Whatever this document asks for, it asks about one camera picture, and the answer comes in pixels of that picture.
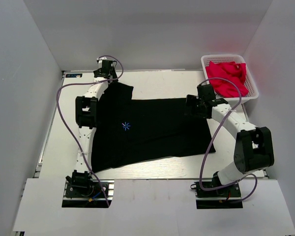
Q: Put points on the red t shirt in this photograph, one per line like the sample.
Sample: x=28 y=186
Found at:
x=231 y=71

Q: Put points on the blue label sticker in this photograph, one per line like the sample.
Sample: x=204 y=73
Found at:
x=74 y=75

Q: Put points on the black t shirt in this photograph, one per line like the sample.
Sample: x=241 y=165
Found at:
x=131 y=131

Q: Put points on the white perforated plastic basket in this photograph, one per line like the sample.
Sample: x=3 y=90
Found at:
x=249 y=83

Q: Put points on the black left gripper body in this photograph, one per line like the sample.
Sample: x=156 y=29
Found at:
x=113 y=73

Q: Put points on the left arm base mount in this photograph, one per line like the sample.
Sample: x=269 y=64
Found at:
x=82 y=191

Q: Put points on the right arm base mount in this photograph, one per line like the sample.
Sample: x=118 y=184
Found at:
x=225 y=198

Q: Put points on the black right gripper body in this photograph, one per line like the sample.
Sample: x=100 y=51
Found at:
x=194 y=101

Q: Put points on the white front cover panel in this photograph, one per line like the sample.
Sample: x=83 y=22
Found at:
x=151 y=208

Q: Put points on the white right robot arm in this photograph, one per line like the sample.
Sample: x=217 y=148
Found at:
x=253 y=145

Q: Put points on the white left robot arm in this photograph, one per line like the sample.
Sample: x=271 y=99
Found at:
x=86 y=109

